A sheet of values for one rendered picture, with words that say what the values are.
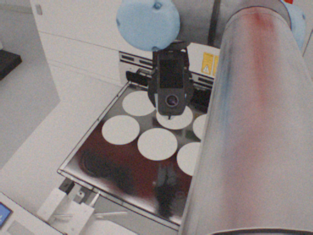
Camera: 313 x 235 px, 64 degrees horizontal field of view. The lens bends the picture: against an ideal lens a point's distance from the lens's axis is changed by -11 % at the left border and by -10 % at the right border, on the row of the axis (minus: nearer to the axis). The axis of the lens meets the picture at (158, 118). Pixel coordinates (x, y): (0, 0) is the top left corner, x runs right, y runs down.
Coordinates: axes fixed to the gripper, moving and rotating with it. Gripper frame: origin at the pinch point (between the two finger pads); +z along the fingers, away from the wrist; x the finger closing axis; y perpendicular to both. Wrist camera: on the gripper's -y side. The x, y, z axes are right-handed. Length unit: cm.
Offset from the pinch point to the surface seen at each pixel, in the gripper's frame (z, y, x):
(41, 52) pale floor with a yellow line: 101, 176, 115
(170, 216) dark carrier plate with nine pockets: 11.6, -18.0, 0.0
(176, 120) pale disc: 11.5, 9.2, -2.8
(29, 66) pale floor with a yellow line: 101, 156, 121
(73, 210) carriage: 13.5, -16.0, 22.2
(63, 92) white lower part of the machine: 34, 46, 43
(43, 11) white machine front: -5, 45, 41
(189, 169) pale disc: 11.5, -6.2, -5.0
